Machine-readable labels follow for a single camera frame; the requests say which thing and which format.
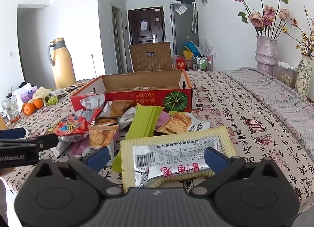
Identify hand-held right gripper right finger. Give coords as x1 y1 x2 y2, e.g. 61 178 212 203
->
191 147 281 197

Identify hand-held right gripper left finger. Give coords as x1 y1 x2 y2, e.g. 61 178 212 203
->
33 146 124 197

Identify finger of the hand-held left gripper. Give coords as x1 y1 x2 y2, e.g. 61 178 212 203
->
0 134 59 151
0 127 28 140

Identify orange cracker snack packet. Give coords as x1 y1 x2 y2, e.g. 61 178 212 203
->
88 124 120 149
94 118 119 127
103 100 138 119

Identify pale yellow snack packet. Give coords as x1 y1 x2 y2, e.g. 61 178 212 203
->
120 126 236 192

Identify white cracker snack packet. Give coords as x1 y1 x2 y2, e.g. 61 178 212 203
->
156 111 211 134

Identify pink snack packet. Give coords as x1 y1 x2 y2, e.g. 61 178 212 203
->
154 113 172 131

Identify pumpkin print cardboard box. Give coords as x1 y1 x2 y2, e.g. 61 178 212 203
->
70 69 193 113

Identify clear glass cup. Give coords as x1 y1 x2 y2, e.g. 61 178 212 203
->
1 97 21 123

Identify red colourful snack packet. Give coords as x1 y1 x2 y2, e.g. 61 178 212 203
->
48 113 90 142

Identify purple bag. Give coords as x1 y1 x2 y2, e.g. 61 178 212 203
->
20 88 37 103

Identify white grey snack packet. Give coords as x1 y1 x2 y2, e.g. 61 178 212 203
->
117 107 137 129

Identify silver snack packet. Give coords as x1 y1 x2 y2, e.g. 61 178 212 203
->
80 94 106 111

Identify long green snack packet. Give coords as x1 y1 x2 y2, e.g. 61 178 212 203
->
125 103 165 139

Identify yellow thermos jug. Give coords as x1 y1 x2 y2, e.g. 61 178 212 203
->
48 38 76 89

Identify grey patterned cloth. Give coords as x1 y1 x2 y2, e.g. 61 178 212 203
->
222 67 314 166

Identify metal storage rack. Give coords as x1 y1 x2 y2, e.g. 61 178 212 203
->
193 55 214 71

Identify red gift box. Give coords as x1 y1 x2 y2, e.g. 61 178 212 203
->
175 57 187 70

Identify brown wooden chair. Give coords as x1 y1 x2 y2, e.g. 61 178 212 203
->
128 42 173 73

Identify clear jar with white lid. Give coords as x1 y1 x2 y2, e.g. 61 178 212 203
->
278 62 298 90

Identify pale dried pampas grass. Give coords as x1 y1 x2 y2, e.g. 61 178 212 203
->
200 34 214 55

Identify blue plastic board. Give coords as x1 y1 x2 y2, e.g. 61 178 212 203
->
183 43 200 57

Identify pink textured vase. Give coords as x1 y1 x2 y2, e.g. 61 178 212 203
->
255 35 277 76

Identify floral patterned vase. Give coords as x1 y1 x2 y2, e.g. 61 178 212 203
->
294 55 312 102

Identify grey refrigerator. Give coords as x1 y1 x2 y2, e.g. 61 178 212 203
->
170 2 199 55

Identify dark brown door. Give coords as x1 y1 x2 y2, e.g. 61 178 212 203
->
128 6 167 45

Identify yellow blossom branches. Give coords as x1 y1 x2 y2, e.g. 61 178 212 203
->
280 6 314 60

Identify clear folded umbrella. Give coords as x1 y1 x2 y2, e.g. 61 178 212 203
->
191 2 198 33

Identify dried pink rose bouquet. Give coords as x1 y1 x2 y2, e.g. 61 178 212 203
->
227 0 295 38

